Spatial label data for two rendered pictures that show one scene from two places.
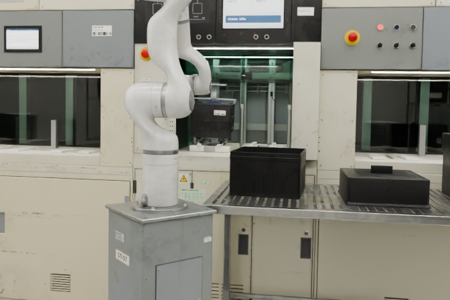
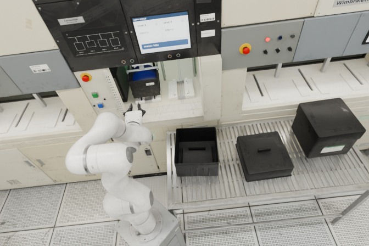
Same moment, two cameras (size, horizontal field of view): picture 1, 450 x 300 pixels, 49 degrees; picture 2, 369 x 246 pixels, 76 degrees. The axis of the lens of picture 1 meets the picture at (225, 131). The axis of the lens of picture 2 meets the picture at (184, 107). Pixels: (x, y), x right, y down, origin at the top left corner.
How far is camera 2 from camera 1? 1.62 m
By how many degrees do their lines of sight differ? 45
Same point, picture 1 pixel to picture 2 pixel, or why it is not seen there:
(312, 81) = (216, 83)
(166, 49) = (124, 195)
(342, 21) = (238, 38)
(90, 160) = (77, 133)
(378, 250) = not seen: hidden behind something
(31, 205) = (54, 155)
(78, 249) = not seen: hidden behind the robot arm
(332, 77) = (229, 73)
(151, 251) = not seen: outside the picture
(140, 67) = (85, 85)
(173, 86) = (138, 207)
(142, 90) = (116, 210)
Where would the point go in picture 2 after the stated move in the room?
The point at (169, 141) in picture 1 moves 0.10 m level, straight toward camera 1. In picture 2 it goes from (144, 218) to (148, 238)
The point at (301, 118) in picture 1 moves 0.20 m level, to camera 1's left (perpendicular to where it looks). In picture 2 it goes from (210, 102) to (180, 108)
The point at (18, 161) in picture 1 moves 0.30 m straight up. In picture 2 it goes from (31, 140) to (5, 115)
